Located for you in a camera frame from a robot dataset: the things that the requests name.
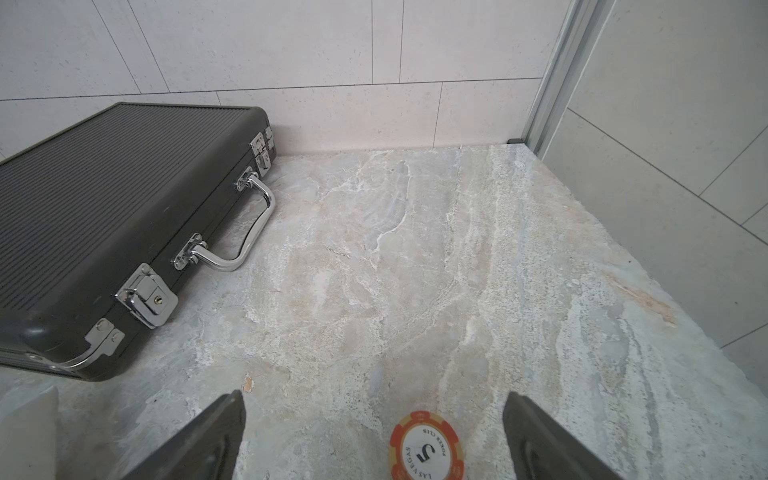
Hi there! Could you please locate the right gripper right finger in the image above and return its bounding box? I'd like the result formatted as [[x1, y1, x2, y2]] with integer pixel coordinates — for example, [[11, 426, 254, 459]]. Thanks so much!
[[502, 391, 619, 480]]

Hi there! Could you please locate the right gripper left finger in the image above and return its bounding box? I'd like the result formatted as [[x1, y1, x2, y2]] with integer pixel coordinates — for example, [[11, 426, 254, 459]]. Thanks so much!
[[125, 390, 247, 479]]

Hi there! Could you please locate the red poker chip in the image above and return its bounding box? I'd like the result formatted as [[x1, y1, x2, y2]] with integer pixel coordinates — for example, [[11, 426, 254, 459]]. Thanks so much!
[[389, 410, 465, 480]]

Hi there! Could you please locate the black ribbed briefcase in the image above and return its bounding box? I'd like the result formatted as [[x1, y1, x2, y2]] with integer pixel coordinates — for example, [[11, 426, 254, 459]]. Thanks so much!
[[1, 102, 276, 382]]

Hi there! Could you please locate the right corner aluminium profile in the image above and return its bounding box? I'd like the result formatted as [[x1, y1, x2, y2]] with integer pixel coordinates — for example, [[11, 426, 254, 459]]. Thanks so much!
[[522, 0, 615, 159]]

